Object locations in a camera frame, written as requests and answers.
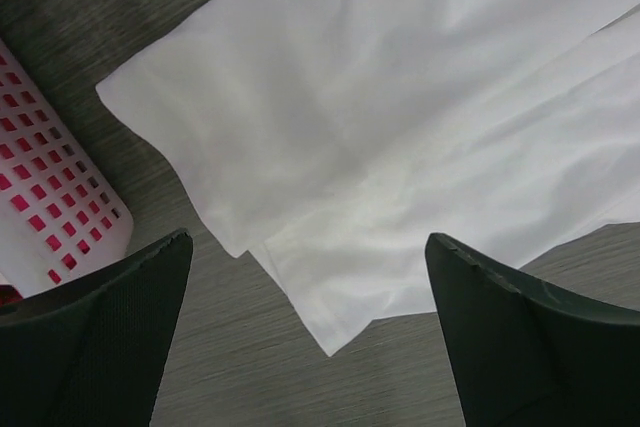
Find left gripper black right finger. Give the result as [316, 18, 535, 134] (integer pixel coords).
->
[425, 233, 639, 426]

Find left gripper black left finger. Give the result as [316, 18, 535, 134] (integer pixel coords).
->
[1, 229, 193, 426]

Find white printed t shirt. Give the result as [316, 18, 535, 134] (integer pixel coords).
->
[96, 0, 639, 355]

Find white plastic basket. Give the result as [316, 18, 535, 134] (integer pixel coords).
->
[0, 36, 135, 306]

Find red t shirt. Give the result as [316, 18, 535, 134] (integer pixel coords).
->
[0, 54, 121, 308]

